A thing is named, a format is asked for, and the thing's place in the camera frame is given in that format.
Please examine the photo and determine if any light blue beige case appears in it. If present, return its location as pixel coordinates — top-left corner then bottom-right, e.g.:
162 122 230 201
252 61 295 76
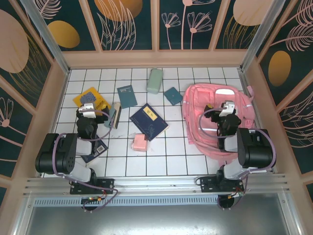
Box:
104 102 122 130

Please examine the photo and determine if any pink backpack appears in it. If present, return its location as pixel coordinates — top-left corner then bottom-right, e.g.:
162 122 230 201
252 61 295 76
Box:
182 83 257 167

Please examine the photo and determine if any dark blue book with barcode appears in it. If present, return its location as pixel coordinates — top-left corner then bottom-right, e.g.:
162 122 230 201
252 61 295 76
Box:
80 133 110 165

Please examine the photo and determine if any yellow book with purple flowers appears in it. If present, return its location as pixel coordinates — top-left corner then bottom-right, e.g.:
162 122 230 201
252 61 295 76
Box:
72 87 110 115

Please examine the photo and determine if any small teal notebook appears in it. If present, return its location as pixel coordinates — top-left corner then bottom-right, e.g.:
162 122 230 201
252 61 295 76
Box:
163 86 184 106

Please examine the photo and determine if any pink eraser box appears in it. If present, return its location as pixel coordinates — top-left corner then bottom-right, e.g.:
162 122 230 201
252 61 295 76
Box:
129 133 150 152

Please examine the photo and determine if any dark blue book yellow label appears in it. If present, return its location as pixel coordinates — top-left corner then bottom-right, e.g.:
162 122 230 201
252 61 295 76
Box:
129 103 169 142

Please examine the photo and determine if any mint green pencil case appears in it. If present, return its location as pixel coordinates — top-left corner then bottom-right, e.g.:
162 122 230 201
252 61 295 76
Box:
146 68 164 95

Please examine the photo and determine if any grey metal sheet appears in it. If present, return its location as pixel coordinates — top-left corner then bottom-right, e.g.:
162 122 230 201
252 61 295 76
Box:
14 193 300 235

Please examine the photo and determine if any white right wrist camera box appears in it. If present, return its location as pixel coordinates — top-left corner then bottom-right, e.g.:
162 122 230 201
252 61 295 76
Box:
218 100 237 118

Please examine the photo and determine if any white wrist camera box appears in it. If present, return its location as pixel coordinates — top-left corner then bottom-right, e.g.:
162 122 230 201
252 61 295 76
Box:
78 103 96 118
218 100 237 118

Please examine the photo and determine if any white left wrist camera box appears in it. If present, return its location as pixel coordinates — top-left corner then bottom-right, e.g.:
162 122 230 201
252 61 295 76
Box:
78 103 96 118

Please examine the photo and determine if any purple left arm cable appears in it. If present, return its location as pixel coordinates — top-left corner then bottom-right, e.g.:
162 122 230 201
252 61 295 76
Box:
52 109 120 213

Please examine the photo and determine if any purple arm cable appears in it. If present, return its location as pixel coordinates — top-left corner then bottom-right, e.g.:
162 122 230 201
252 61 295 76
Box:
198 102 277 212
52 109 120 213

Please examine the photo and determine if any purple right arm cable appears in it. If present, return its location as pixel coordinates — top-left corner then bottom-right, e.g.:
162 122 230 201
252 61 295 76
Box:
198 102 277 212

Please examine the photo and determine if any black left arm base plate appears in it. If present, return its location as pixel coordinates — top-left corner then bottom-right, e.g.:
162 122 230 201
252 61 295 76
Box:
70 178 115 195

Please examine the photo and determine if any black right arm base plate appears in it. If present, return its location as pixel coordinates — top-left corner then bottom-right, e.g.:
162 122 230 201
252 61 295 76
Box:
200 176 245 194

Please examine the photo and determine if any aluminium mounting rail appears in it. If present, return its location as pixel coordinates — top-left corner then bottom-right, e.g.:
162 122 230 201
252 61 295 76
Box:
23 173 291 196

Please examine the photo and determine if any perforated metal cable duct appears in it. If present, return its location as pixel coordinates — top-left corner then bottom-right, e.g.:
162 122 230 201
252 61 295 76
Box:
33 197 221 207

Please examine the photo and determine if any aluminium frame post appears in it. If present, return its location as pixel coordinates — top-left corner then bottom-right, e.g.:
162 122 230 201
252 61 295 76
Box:
19 0 72 75
239 0 287 72

